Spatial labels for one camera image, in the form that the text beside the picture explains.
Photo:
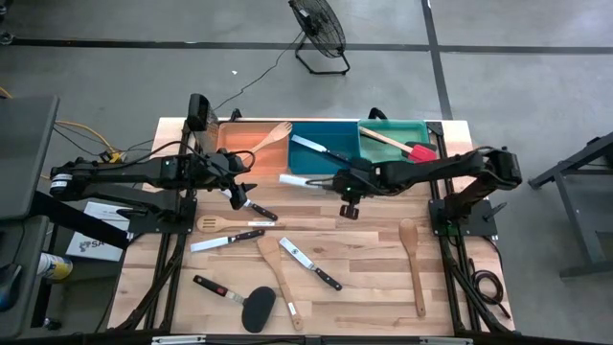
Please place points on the white and yellow can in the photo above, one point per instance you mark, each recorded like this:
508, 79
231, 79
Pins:
55, 267

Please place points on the dark gray desk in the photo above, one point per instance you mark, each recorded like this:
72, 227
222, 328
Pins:
24, 153

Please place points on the orange plastic bin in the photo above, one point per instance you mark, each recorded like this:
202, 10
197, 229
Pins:
268, 163

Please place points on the teal plastic bin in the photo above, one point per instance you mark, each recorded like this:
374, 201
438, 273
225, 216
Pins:
378, 155

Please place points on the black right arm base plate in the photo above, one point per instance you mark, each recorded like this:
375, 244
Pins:
481, 220

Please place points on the black floor fan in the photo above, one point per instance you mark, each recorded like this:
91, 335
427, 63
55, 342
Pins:
316, 21

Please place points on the wooden spork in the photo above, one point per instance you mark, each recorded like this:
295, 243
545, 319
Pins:
282, 129

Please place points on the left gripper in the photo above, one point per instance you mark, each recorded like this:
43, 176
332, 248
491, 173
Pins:
220, 170

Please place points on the black aluminium rig frame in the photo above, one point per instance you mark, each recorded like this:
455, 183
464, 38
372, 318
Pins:
433, 128

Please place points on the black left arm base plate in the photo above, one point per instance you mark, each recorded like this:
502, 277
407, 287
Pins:
182, 225

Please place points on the slotted wooden spoon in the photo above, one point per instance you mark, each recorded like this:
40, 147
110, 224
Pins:
239, 224

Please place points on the black table clamp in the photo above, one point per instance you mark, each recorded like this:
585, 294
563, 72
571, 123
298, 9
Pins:
234, 114
374, 110

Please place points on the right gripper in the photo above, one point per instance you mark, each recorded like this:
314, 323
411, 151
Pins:
364, 179

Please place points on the white printed cardboard box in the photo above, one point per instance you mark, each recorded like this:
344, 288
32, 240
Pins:
96, 249

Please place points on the blue plastic bin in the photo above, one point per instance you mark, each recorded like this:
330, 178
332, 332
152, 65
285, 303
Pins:
335, 139

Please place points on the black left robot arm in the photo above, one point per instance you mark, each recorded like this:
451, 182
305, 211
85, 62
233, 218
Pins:
120, 175

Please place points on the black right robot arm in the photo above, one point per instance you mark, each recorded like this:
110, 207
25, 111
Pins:
431, 167

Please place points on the black metal table stand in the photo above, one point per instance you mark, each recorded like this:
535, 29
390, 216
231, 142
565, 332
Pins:
574, 215

